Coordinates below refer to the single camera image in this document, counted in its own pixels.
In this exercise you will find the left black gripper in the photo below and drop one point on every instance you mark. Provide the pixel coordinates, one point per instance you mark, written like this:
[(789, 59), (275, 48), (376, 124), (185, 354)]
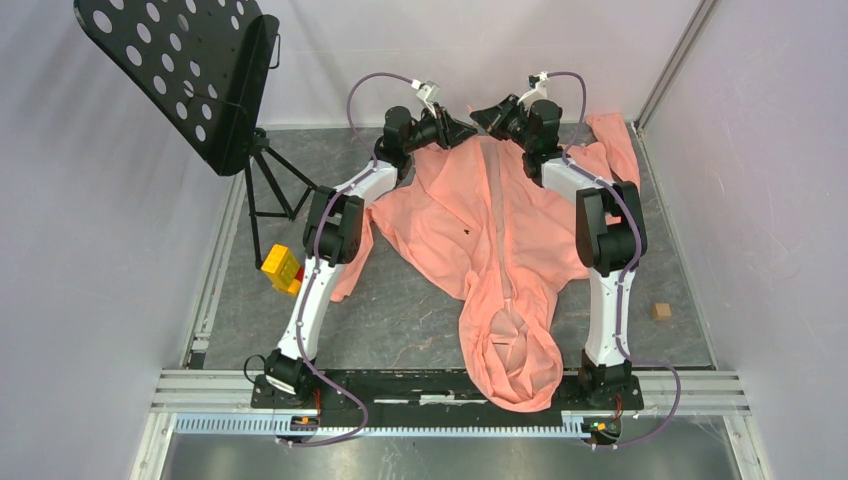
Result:
[(449, 131)]

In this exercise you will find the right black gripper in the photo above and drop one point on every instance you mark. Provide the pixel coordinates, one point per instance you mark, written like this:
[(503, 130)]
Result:
[(493, 118)]

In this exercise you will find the salmon pink zip jacket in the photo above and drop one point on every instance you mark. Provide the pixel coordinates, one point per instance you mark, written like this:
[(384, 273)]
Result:
[(473, 224)]

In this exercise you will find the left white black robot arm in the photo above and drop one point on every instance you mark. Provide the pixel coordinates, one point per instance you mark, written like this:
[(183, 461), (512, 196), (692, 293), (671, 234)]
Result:
[(334, 231)]

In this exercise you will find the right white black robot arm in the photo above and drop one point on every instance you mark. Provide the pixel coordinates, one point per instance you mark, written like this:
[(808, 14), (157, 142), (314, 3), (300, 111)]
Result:
[(609, 234)]

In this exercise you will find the yellow and red toy block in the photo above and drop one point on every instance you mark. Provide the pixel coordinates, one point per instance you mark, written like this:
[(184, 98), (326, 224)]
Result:
[(283, 270)]

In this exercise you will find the small wooden cube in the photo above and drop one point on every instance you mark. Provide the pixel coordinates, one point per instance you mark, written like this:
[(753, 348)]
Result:
[(661, 311)]

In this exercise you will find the black perforated music stand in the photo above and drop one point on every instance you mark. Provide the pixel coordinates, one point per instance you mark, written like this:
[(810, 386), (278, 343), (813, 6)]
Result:
[(204, 65)]

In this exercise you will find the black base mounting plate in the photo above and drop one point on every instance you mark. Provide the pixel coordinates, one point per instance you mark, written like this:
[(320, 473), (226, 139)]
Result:
[(447, 398)]

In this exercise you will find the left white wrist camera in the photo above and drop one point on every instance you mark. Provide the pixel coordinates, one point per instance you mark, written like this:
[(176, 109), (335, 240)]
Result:
[(426, 93)]

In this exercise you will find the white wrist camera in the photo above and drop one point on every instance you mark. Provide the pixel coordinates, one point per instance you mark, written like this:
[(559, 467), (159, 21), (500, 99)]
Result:
[(538, 89), (426, 93)]

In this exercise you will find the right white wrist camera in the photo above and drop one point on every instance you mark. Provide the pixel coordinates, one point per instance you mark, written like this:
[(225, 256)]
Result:
[(538, 89)]

